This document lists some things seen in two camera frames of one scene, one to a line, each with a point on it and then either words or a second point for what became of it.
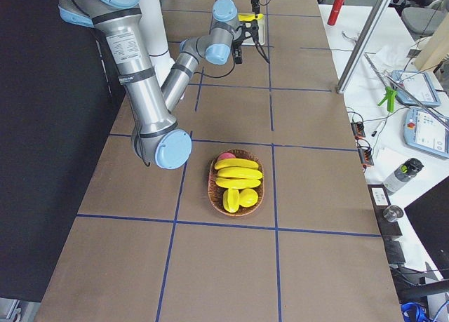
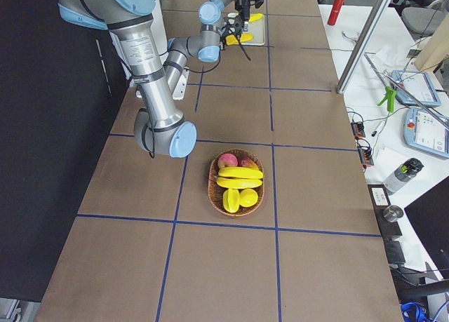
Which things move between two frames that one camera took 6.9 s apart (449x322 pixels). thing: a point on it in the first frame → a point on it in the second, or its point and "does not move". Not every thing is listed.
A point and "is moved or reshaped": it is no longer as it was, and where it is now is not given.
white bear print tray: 262,32 does not move
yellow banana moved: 248,17 does not move
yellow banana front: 235,162 is moved or reshaped
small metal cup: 393,213 does not move
